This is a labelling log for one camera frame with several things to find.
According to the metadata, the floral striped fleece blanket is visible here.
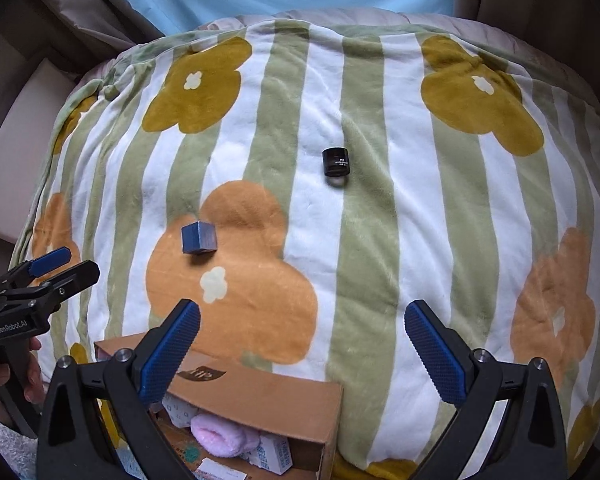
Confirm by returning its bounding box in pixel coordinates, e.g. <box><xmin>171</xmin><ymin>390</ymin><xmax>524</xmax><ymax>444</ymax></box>
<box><xmin>14</xmin><ymin>18</ymin><xmax>600</xmax><ymax>478</ymax></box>

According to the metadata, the small black cylinder cap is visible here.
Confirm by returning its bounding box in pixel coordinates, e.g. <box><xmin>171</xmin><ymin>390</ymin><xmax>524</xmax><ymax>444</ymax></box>
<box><xmin>322</xmin><ymin>146</ymin><xmax>350</xmax><ymax>178</ymax></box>

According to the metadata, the person's left hand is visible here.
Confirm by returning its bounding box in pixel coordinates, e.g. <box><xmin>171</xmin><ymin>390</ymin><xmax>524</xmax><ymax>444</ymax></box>
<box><xmin>0</xmin><ymin>337</ymin><xmax>45</xmax><ymax>429</ymax></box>

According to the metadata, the light blue white carton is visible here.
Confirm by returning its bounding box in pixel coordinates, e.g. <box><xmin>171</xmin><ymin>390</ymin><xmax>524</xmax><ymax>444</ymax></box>
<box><xmin>246</xmin><ymin>432</ymin><xmax>294</xmax><ymax>476</ymax></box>

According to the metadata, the white crumpled packet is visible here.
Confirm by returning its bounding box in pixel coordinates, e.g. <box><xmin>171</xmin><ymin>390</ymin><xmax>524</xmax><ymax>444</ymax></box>
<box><xmin>162</xmin><ymin>393</ymin><xmax>199</xmax><ymax>430</ymax></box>

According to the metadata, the pink towel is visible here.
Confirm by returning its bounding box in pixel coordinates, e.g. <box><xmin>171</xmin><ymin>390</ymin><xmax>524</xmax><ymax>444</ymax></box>
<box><xmin>190</xmin><ymin>413</ymin><xmax>260</xmax><ymax>458</ymax></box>

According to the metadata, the dark blue small box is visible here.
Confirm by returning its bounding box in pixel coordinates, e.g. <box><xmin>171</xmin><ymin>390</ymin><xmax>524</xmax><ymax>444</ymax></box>
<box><xmin>181</xmin><ymin>220</ymin><xmax>218</xmax><ymax>255</ymax></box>

